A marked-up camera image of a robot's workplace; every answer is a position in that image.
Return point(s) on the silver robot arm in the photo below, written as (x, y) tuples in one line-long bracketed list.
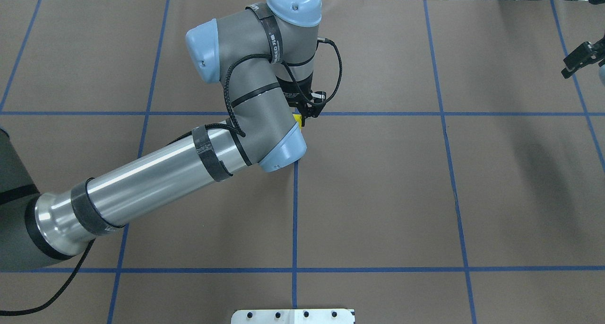
[(263, 58)]

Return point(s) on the yellow block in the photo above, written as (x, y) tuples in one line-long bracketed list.
[(299, 119)]

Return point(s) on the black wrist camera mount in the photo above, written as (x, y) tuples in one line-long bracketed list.
[(586, 54)]

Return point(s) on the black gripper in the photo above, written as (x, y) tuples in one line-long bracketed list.
[(294, 88)]

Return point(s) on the white camera post with base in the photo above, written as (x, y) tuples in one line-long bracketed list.
[(294, 316)]

